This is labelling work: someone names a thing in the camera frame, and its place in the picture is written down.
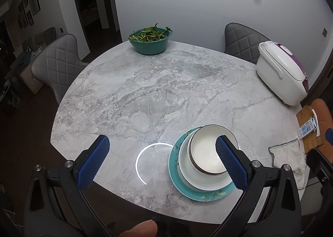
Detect large white bowl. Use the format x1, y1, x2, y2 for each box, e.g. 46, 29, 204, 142
178, 130, 232, 191

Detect cream bowl red flowers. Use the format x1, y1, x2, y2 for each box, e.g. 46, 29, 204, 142
187, 124, 239, 175

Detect small white bowl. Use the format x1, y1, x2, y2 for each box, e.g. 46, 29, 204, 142
187, 139, 205, 173

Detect person's left hand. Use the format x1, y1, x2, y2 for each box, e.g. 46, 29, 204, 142
119, 220, 158, 237

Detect blue white small carton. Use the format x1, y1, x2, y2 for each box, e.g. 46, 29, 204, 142
297, 117, 317, 139

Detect wooden board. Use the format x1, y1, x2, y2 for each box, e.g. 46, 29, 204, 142
296, 106, 324, 154

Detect orange chair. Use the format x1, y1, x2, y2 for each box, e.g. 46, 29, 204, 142
310, 98, 333, 146

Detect white dish cloth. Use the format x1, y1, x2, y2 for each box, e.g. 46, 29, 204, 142
268, 139, 308, 190

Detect white purple rice cooker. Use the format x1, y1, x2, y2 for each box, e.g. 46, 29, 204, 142
256, 41, 309, 106

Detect light grey quilted chair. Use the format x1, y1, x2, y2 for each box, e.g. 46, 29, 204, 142
31, 34, 87, 103

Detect teal basin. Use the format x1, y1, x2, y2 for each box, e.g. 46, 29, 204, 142
129, 36, 171, 55

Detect green leafy vegetables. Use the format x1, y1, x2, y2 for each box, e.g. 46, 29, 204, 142
128, 23, 173, 44

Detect wall switch plate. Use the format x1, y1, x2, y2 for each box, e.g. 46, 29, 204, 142
322, 28, 328, 37

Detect wall picture frames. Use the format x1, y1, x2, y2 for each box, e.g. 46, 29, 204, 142
17, 0, 41, 29

